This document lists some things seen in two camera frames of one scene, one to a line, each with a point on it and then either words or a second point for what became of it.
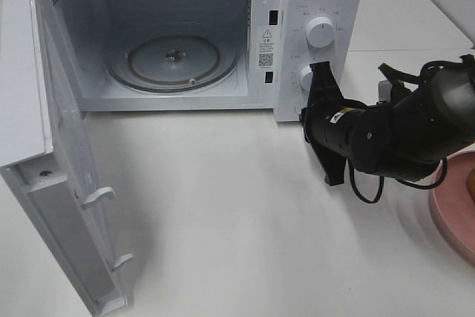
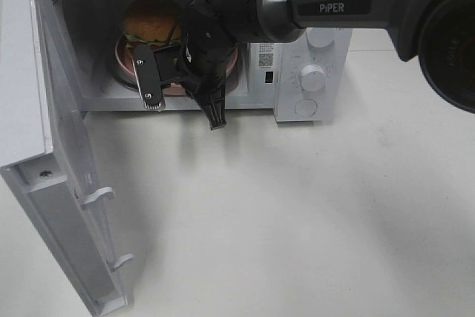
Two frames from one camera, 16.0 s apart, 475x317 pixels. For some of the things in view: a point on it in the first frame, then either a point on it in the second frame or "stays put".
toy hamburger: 471,183 → 151,20
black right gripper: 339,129 → 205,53
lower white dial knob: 306,76 stays put
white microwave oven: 203,36 stays put
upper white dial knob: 320,32 stays put
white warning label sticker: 266,47 stays put
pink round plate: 453,209 → 124,65
